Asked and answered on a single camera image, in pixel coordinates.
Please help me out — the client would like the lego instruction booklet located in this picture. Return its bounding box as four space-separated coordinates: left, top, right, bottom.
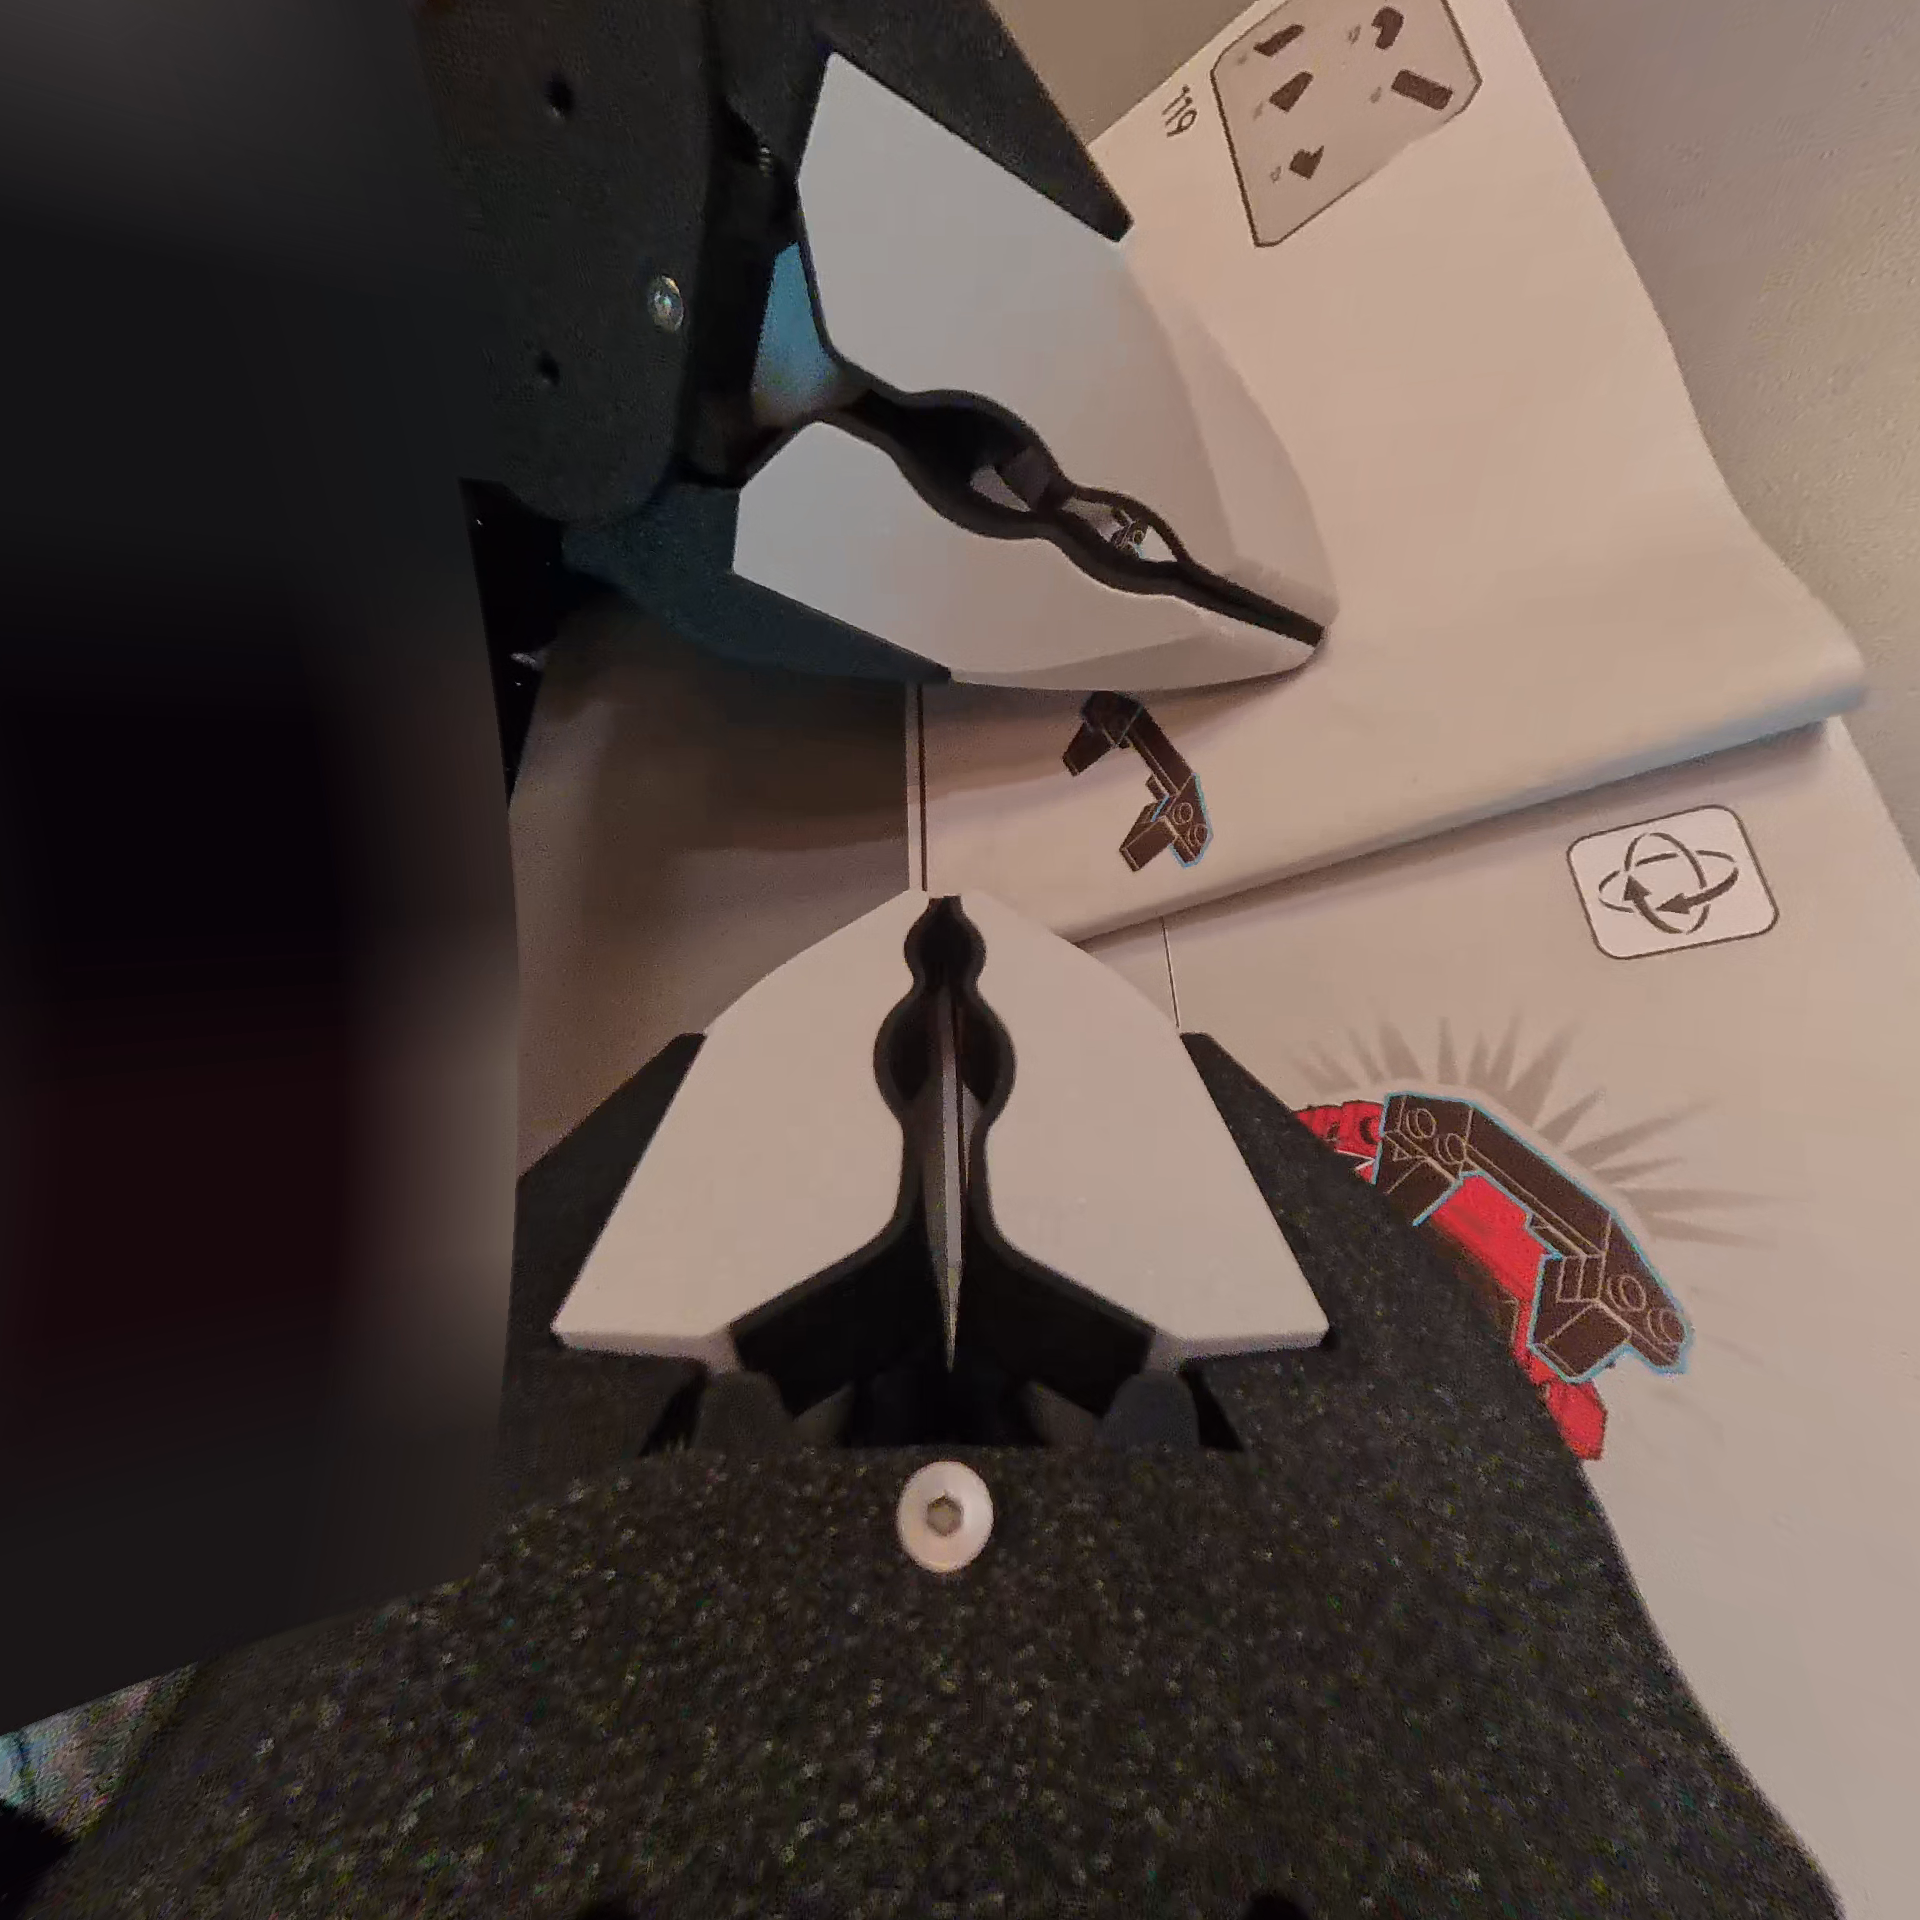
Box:
504 0 1920 1920

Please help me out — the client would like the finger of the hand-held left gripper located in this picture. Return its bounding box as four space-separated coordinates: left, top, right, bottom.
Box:
751 49 1335 648
732 422 1321 694

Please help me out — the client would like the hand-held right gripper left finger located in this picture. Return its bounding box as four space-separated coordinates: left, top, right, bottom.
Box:
551 892 966 1373

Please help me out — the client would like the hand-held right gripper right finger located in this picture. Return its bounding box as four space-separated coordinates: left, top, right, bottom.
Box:
958 892 1338 1370

